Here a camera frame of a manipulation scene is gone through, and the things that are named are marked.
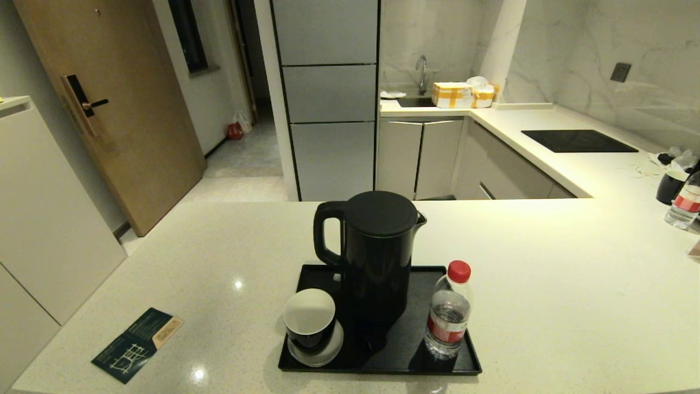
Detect black electric kettle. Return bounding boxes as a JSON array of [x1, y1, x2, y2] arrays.
[[313, 190, 428, 333]]

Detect black cup white inside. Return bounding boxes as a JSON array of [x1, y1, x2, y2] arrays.
[[283, 288, 337, 351]]

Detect clear plastic water bottle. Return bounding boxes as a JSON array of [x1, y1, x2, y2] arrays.
[[424, 260, 474, 360], [664, 170, 700, 229]]

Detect grey sink base cabinet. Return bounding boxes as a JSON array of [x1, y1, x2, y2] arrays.
[[377, 117, 465, 201]]

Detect tall grey panel cabinet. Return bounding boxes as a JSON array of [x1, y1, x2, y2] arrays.
[[270, 0, 381, 202]]

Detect large yellow-taped cardboard box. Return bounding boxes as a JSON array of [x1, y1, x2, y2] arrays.
[[432, 82, 474, 108]]

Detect grey counter drawer cabinet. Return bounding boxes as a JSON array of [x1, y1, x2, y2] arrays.
[[454, 120, 578, 200]]

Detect white round saucer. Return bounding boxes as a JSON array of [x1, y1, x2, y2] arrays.
[[287, 320, 345, 368]]

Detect small yellow-taped cardboard box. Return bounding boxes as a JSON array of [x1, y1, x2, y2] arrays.
[[472, 85, 499, 108]]

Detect black rectangular serving tray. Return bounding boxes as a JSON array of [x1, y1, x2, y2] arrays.
[[278, 264, 483, 376]]

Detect dark window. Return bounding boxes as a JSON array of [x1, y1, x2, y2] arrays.
[[168, 0, 209, 74]]

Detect brown wooden door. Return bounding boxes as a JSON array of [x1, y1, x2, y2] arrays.
[[12, 0, 207, 237]]

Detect black induction cooktop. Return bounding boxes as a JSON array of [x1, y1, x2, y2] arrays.
[[521, 129, 639, 153]]

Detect dark green folded brochure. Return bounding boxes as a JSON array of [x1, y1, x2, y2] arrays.
[[91, 308, 184, 384]]

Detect black mug white rim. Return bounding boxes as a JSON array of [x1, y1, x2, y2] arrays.
[[656, 170, 689, 206]]

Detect crumpled clear wrappers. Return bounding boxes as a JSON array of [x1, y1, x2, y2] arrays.
[[648, 147, 700, 173]]

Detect black door lock handle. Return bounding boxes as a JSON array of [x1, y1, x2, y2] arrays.
[[60, 74, 109, 137]]

